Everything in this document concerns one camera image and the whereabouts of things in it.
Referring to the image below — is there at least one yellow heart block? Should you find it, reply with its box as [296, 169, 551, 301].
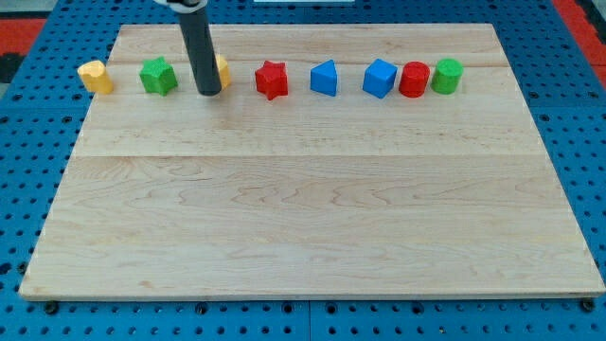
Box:
[77, 61, 114, 94]

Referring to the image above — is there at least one wooden board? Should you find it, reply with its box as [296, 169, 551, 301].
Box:
[20, 24, 605, 301]

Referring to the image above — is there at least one blue cube block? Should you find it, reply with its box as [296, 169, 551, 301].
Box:
[362, 59, 398, 99]

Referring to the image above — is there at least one red cylinder block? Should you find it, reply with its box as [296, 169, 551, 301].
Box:
[399, 61, 430, 98]

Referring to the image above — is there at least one red star block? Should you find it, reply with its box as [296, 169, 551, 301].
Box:
[255, 61, 289, 100]

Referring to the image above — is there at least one green cylinder block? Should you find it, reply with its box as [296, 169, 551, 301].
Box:
[430, 58, 464, 95]

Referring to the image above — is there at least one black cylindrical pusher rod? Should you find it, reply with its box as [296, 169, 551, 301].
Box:
[179, 6, 222, 97]

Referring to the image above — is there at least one green star block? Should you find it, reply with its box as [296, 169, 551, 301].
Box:
[139, 56, 178, 96]

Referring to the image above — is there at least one blue triangle block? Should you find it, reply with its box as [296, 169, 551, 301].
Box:
[310, 60, 338, 97]

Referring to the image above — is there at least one yellow block behind rod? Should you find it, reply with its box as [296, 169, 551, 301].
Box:
[215, 54, 231, 89]

